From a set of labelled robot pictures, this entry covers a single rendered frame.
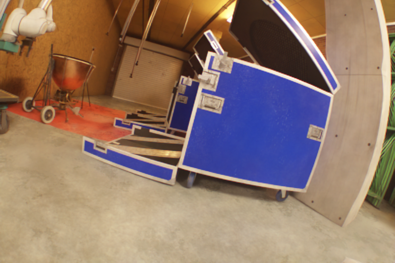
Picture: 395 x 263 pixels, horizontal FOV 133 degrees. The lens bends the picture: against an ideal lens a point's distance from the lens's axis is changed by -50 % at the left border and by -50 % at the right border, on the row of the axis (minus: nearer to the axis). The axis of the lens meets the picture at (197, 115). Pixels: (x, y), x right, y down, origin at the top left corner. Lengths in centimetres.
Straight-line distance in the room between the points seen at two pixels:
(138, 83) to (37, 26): 730
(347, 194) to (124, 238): 148
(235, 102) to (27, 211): 128
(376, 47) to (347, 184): 115
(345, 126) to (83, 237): 180
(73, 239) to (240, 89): 118
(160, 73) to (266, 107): 756
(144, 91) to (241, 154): 750
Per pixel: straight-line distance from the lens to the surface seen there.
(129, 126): 252
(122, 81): 845
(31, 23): 147
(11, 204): 95
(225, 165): 115
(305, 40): 142
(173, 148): 184
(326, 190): 162
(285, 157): 127
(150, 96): 835
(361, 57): 174
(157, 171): 121
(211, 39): 272
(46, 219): 86
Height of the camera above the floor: 59
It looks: 3 degrees down
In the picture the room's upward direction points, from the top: 15 degrees clockwise
